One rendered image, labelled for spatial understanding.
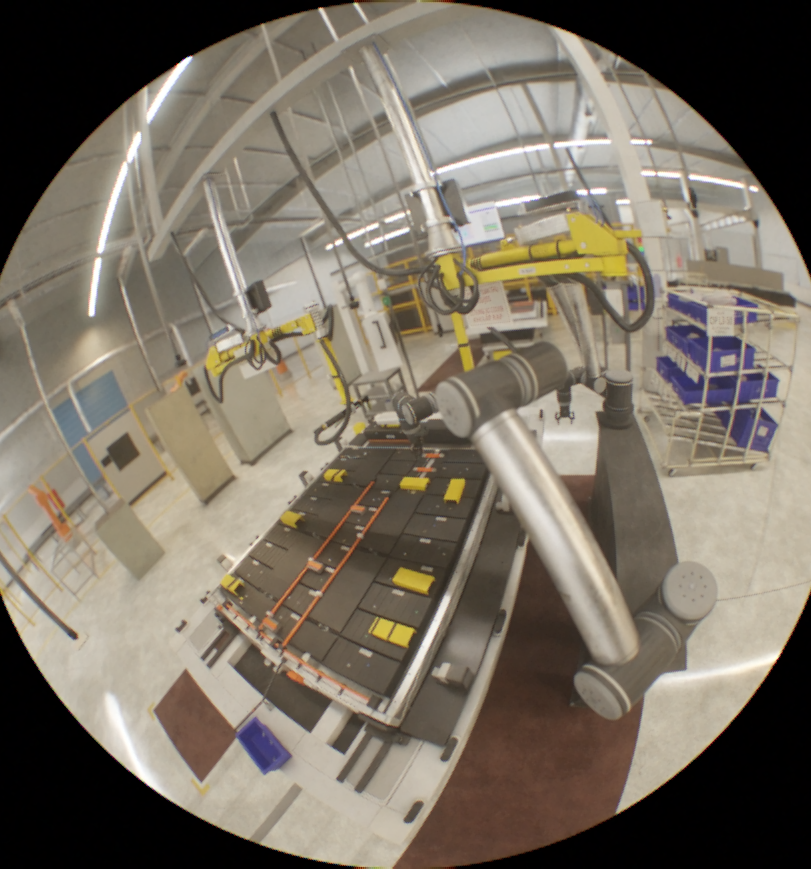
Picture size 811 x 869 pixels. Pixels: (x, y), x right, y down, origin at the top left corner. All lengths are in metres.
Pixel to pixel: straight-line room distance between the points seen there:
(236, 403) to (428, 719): 5.41
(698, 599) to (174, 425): 5.68
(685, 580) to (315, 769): 1.38
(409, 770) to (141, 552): 4.70
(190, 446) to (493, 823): 5.70
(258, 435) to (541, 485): 5.59
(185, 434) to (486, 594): 4.97
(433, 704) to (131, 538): 4.67
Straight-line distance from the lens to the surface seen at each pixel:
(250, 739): 1.57
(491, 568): 1.38
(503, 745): 2.03
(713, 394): 3.19
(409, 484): 1.69
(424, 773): 1.23
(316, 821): 2.41
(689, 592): 0.97
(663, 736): 2.24
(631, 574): 1.38
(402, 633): 1.13
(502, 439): 0.66
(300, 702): 1.54
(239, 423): 5.73
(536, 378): 0.77
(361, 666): 1.18
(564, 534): 0.67
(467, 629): 1.26
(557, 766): 2.06
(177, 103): 10.64
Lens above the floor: 2.03
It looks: 27 degrees down
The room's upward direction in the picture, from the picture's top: 18 degrees counter-clockwise
